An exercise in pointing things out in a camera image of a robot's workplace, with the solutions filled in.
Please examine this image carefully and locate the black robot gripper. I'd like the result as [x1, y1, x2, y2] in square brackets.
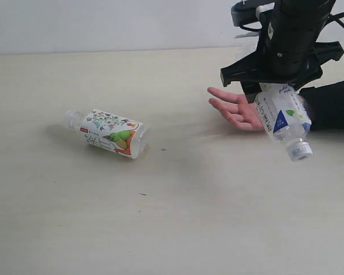
[220, 1, 344, 103]

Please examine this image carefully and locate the tall clear bottle white label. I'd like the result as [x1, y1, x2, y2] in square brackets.
[254, 83, 313, 162]

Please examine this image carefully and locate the black sleeved forearm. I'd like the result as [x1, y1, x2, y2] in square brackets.
[299, 81, 344, 131]

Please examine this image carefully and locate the clear bottle with fruit label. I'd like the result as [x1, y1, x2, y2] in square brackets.
[64, 109, 148, 159]

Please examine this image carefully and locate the person's bare hand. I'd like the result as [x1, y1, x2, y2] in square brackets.
[207, 87, 265, 132]

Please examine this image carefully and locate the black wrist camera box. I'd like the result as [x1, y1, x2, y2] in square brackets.
[230, 0, 275, 32]

